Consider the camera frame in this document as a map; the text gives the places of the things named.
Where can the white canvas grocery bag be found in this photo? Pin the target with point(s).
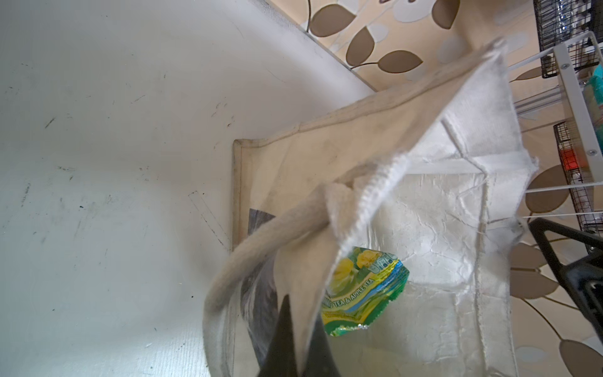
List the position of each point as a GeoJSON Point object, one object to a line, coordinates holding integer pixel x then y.
{"type": "Point", "coordinates": [431, 172]}

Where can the green yellow tea packet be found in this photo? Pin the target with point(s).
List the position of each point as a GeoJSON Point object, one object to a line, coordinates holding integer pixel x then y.
{"type": "Point", "coordinates": [362, 286]}

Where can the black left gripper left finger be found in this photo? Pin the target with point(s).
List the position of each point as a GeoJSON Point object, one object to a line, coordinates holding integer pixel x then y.
{"type": "Point", "coordinates": [280, 360]}

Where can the white wooden two-tier shelf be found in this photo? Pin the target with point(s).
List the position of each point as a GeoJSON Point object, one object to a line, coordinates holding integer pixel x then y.
{"type": "Point", "coordinates": [542, 103]}

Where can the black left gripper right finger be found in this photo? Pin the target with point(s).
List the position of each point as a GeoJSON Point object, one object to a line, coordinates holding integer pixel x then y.
{"type": "Point", "coordinates": [320, 362]}

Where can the teal candy packet top shelf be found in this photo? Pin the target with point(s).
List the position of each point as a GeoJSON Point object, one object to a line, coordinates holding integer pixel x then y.
{"type": "Point", "coordinates": [593, 98]}

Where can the black wire basket wall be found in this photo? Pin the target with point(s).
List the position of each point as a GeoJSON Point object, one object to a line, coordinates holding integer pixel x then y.
{"type": "Point", "coordinates": [560, 21]}
{"type": "Point", "coordinates": [583, 198]}

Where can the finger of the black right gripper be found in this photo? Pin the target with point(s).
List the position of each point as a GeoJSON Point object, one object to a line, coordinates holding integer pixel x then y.
{"type": "Point", "coordinates": [581, 279]}

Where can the black wire basket right wall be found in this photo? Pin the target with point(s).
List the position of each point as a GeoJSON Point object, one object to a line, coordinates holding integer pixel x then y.
{"type": "Point", "coordinates": [583, 198]}

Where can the black wire basket back wall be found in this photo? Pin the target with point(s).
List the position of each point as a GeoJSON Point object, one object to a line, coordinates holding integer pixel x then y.
{"type": "Point", "coordinates": [560, 21]}

